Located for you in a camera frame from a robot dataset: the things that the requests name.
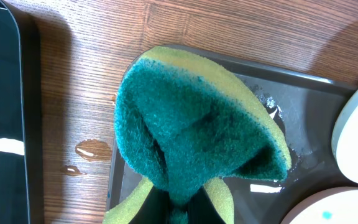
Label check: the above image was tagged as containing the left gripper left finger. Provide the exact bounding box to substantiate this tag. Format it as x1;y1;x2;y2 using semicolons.
129;187;170;224

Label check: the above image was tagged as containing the dark brown serving tray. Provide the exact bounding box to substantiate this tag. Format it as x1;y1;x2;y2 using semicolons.
105;44;358;224

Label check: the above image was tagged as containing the green yellow sponge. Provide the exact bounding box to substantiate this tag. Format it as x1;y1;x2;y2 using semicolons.
104;46;291;223

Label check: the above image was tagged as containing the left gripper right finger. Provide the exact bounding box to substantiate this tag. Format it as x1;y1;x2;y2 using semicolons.
187;187;225;224

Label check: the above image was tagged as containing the black rectangular water tray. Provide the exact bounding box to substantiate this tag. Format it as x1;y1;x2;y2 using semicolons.
0;0;44;224

